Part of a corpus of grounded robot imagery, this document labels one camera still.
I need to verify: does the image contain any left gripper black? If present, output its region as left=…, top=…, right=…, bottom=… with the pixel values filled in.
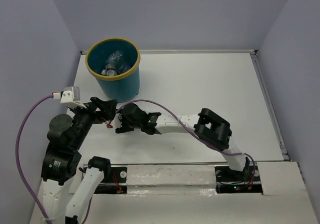
left=70, top=94, right=119, bottom=147

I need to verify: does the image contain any large crushed clear bottle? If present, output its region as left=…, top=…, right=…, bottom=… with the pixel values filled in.
left=101, top=50, right=131, bottom=76

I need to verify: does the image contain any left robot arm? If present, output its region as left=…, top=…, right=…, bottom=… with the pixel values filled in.
left=41, top=97, right=118, bottom=224

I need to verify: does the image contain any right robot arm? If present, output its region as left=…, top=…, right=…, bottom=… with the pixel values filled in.
left=115, top=99, right=256, bottom=184

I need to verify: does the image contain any teal bin with yellow rim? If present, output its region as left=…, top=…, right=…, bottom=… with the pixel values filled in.
left=85, top=37, right=141, bottom=102

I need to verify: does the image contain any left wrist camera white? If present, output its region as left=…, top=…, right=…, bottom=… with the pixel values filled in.
left=52, top=86, right=84, bottom=109

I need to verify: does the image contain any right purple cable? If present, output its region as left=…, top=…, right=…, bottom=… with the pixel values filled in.
left=116, top=99, right=256, bottom=185

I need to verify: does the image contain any purple cable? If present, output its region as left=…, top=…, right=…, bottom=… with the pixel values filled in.
left=116, top=99, right=256, bottom=185
left=15, top=95, right=92, bottom=222

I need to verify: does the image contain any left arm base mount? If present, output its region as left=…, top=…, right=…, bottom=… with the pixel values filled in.
left=94, top=166, right=128, bottom=195

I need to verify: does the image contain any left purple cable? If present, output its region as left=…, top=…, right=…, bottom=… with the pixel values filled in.
left=15, top=95, right=92, bottom=222

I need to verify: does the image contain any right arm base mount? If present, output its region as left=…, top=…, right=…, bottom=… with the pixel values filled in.
left=214, top=166, right=263, bottom=194

